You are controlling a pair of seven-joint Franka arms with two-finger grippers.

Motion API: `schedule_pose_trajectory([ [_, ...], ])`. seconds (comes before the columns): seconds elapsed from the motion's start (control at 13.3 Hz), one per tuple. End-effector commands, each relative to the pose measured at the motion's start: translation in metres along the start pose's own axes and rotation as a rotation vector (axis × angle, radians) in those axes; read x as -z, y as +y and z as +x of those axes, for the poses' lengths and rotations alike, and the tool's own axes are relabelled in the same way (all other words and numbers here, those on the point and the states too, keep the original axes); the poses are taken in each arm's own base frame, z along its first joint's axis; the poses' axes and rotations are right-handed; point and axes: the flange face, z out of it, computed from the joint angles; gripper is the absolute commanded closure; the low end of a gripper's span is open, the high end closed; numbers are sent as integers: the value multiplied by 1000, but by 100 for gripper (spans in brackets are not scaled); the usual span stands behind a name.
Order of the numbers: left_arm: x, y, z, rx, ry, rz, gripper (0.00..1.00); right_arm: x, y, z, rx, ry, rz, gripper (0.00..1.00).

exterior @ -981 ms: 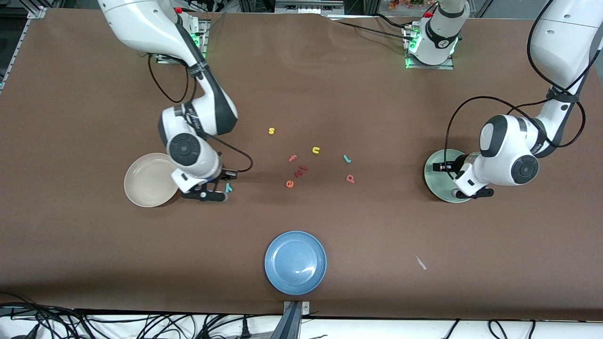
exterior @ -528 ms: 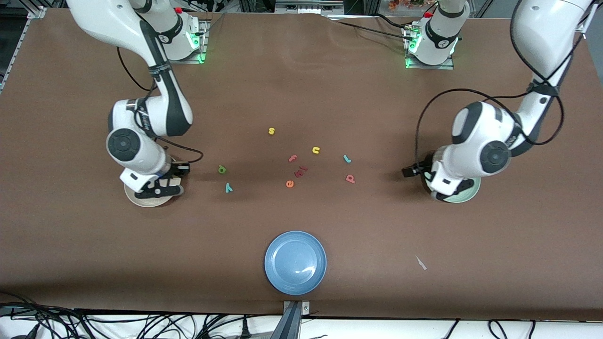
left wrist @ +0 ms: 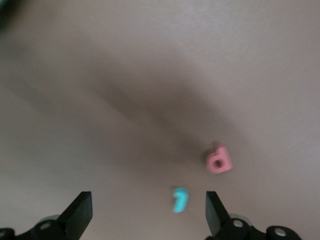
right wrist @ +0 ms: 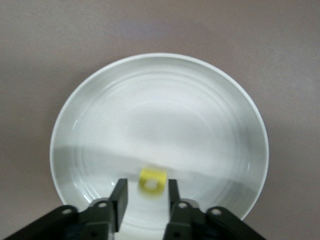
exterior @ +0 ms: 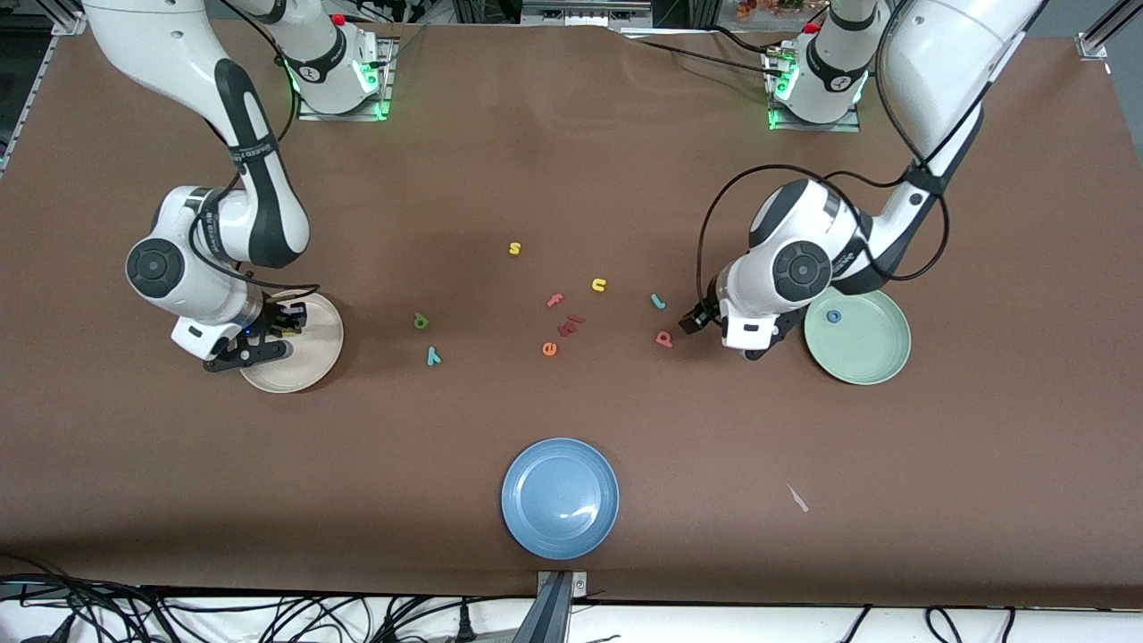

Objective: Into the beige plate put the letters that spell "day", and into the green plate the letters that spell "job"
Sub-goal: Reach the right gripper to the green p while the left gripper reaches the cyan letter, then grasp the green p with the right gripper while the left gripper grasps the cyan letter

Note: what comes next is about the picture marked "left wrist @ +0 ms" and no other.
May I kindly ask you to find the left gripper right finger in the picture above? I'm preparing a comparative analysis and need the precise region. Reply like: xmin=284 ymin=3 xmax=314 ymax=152
xmin=205 ymin=191 xmax=302 ymax=240

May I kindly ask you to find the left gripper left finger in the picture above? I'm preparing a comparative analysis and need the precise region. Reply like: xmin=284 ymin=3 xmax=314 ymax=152
xmin=0 ymin=191 xmax=93 ymax=240

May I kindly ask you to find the pink letter p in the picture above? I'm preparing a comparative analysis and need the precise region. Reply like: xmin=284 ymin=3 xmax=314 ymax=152
xmin=206 ymin=143 xmax=233 ymax=175

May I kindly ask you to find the teal letter l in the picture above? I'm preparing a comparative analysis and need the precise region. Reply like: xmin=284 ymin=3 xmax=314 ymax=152
xmin=171 ymin=186 xmax=189 ymax=214

